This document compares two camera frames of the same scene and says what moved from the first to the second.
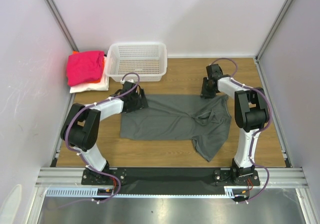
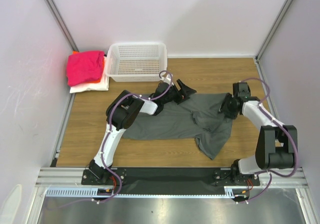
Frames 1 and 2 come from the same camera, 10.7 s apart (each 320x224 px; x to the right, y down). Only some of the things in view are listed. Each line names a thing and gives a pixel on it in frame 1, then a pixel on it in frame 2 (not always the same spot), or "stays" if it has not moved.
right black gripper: x=208 y=91 to x=225 y=107
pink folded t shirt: x=84 y=67 stays
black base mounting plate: x=170 y=178 stays
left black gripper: x=141 y=103 to x=185 y=92
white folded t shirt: x=103 y=85 stays
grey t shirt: x=203 y=118 stays
